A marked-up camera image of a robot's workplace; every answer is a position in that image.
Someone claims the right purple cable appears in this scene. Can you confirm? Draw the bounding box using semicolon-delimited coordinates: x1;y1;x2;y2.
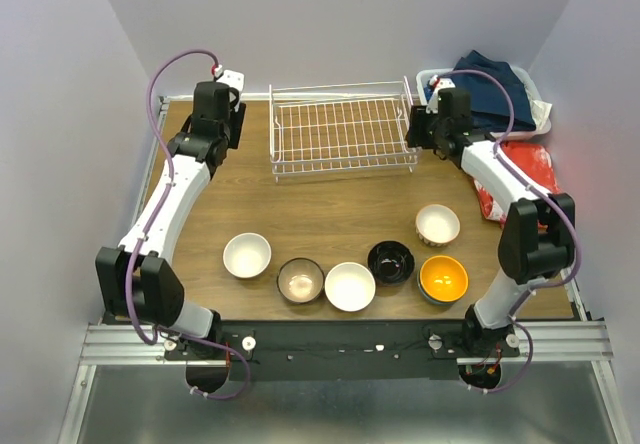
434;68;579;396

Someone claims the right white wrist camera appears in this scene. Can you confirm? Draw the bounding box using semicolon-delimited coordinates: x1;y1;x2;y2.
427;75;455;93

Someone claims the aluminium frame rail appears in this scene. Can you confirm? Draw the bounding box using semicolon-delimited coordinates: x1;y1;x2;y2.
58;320;633;443

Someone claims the red white cloth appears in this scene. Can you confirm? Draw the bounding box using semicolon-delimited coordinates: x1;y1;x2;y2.
473;141;562;227

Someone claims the black bowl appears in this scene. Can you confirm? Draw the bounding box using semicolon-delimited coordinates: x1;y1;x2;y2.
367;241;415;286

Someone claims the white plastic basket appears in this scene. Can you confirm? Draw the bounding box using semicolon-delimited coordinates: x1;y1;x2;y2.
414;65;552;140

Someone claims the white bowl red outside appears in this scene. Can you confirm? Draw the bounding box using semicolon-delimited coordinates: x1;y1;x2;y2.
324;262;376;312

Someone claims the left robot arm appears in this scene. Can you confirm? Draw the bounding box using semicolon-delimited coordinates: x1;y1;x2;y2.
95;71;246;359

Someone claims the white wire dish rack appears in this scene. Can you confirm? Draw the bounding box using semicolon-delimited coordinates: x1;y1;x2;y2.
268;78;418;180

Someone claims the brown glossy bowl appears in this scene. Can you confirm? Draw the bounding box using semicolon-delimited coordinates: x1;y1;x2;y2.
276;257;325;304

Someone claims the orange bowl blue outside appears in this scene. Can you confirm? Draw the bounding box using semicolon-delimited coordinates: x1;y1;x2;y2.
417;255;469;306

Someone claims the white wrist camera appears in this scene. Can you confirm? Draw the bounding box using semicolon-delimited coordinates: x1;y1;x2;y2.
211;65;245;93
427;75;455;93

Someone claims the dark blue cloth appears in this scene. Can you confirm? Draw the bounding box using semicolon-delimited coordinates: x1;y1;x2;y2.
449;50;535;133

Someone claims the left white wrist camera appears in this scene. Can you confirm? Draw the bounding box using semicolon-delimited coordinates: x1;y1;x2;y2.
211;65;245;93

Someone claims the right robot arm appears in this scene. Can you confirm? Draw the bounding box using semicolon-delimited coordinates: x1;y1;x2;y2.
406;88;579;356

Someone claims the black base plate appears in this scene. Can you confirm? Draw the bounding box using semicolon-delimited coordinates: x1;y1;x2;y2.
165;319;519;382

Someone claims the white bowl far left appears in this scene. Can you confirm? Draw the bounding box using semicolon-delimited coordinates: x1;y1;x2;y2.
223;233;272;279

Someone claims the white striped bowl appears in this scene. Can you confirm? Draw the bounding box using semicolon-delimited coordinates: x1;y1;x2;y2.
415;204;461;247

